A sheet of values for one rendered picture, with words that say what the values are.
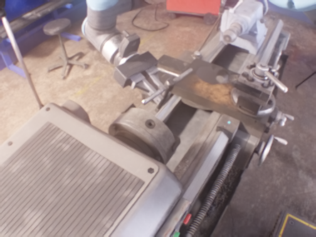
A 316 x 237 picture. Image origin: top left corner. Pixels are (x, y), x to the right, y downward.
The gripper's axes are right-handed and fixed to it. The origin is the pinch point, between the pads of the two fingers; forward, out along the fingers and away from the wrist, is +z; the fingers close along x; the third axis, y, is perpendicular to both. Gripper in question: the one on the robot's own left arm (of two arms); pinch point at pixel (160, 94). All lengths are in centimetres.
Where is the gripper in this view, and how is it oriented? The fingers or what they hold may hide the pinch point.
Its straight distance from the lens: 71.3
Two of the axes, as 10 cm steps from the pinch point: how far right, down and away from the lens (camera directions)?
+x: -6.9, 5.0, -5.2
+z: 6.6, 7.3, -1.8
